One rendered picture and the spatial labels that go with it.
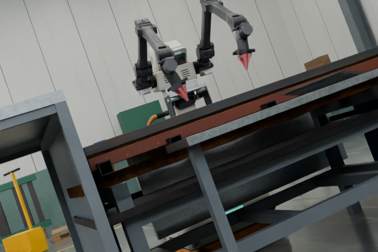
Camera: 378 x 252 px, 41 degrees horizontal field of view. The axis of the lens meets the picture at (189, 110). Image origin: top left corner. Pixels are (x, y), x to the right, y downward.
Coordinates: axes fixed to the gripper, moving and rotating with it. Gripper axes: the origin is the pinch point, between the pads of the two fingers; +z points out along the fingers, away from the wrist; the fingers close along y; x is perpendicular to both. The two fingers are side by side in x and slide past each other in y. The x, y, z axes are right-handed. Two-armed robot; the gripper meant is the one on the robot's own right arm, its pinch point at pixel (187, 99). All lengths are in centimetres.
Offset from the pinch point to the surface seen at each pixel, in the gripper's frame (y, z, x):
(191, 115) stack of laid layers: -16.1, 6.8, -36.8
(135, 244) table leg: -63, 36, -36
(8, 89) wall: 18, -252, 998
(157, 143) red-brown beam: -34, 8, -37
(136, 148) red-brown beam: -43, 6, -37
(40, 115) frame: -68, -21, -55
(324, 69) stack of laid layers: 50, 22, -36
